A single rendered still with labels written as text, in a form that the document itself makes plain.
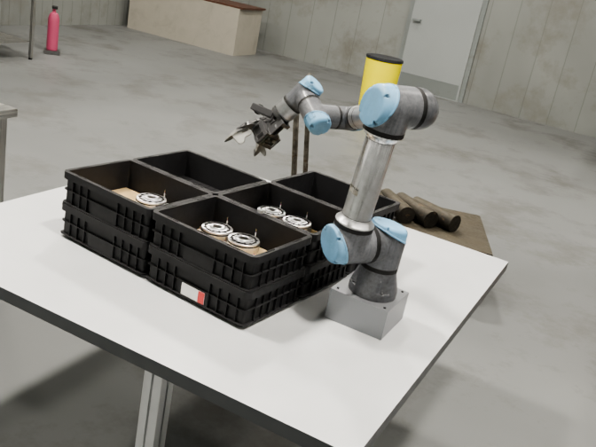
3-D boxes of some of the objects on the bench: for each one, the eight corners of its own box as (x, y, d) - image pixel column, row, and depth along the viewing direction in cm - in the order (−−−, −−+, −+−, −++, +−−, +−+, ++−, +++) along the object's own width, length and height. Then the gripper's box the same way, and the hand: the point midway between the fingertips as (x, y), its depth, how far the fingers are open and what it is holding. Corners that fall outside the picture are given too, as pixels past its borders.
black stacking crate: (348, 278, 259) (356, 247, 255) (301, 302, 235) (308, 268, 231) (258, 239, 278) (263, 208, 274) (206, 257, 254) (210, 224, 250)
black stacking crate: (301, 302, 235) (308, 268, 231) (242, 332, 211) (248, 294, 207) (206, 257, 254) (210, 224, 250) (142, 279, 230) (146, 244, 226)
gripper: (267, 113, 232) (224, 152, 240) (306, 135, 247) (264, 171, 254) (259, 94, 237) (217, 134, 244) (297, 116, 251) (256, 152, 259)
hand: (239, 147), depth 251 cm, fingers open, 14 cm apart
